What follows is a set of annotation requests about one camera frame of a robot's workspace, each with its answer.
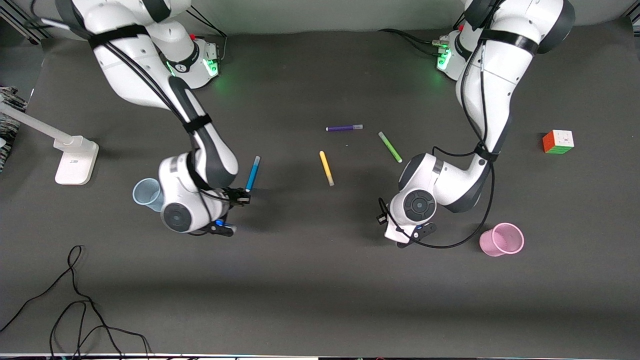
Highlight black right base cables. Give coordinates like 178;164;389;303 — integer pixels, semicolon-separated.
187;7;229;62

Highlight white stand with base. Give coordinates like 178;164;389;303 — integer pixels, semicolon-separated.
0;101;99;186

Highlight colourful puzzle cube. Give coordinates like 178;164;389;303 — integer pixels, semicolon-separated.
542;129;575;155

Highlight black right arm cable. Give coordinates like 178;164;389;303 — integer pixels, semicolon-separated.
30;0;246;237

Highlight dark grey table mat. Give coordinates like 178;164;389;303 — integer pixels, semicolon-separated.
0;20;640;359

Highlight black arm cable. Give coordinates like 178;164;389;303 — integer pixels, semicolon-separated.
30;0;246;237
377;0;502;250

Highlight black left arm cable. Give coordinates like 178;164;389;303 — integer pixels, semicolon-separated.
377;0;502;250

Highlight black base cables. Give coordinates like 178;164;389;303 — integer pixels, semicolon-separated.
187;7;229;62
378;12;468;57

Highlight black left base cables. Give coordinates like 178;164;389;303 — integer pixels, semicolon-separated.
378;12;468;57

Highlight yellow marker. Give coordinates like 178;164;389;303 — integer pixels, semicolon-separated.
319;150;335;187

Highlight green marker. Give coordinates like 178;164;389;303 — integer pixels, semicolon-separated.
378;131;403;164

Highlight loose thin black cable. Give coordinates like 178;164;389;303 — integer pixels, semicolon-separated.
0;245;151;360

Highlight light blue plastic cup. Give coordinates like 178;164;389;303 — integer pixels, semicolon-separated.
132;178;166;213

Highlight pink plastic cup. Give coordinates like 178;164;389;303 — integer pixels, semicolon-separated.
479;222;525;258

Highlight blue marker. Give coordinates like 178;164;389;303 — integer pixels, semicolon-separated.
245;155;262;193

